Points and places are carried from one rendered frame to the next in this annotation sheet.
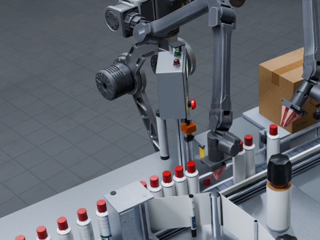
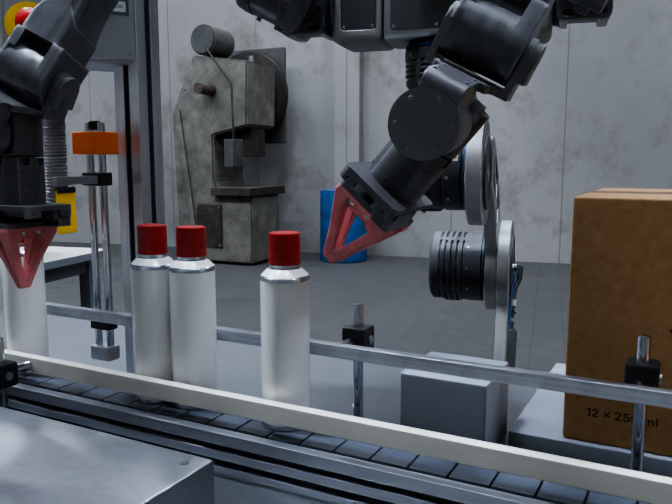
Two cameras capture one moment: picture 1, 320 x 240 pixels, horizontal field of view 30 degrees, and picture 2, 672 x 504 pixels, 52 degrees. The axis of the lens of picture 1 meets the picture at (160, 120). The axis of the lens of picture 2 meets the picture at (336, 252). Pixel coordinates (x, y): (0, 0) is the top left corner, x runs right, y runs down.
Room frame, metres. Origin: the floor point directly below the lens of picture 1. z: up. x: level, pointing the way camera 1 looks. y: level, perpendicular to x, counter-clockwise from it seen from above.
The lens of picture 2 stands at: (1.65, -1.06, 1.16)
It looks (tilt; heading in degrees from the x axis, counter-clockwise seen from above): 8 degrees down; 56
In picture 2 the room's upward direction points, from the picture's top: straight up
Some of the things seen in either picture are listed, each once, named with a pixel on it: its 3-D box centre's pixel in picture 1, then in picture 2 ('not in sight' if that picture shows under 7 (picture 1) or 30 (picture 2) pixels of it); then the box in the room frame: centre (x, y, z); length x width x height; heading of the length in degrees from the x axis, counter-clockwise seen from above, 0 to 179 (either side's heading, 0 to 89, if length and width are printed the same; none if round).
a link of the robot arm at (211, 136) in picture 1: (216, 140); (12, 134); (1.79, -0.20, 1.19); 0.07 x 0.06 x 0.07; 39
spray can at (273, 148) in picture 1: (273, 146); (285, 329); (2.00, -0.45, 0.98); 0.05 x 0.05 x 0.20
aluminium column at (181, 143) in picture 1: (183, 122); (140, 154); (1.97, -0.09, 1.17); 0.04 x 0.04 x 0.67; 28
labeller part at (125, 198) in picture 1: (128, 196); not in sight; (1.58, 0.13, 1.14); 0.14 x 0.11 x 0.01; 118
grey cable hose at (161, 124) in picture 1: (162, 134); (54, 144); (1.88, 0.00, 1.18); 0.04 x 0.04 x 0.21
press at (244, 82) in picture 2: not in sight; (238, 146); (5.11, 5.99, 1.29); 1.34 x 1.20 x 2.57; 129
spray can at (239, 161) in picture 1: (239, 163); (154, 312); (1.91, -0.30, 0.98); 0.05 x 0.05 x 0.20
